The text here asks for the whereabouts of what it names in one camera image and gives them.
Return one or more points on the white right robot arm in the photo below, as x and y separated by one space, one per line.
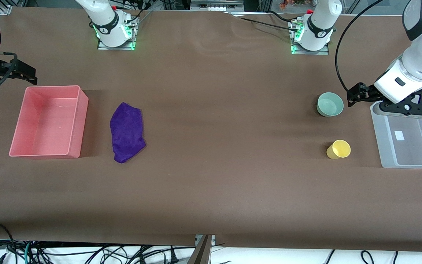
104 22

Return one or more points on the green bowl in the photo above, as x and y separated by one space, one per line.
330 104

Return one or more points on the table support beam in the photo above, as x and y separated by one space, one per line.
202 251

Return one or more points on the yellow cup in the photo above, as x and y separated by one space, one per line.
339 149

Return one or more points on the white power strip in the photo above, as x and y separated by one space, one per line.
216 5

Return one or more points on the pink plastic bin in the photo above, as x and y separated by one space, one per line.
46 124

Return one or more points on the white label sticker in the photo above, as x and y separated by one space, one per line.
399 135

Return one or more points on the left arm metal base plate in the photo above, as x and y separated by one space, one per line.
310 52

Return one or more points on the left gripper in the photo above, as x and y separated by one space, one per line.
367 91

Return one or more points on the translucent plastic bin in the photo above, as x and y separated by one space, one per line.
416 143

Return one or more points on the purple cloth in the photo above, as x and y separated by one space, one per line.
127 132

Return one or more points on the aluminium frame profile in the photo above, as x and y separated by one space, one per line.
0 6

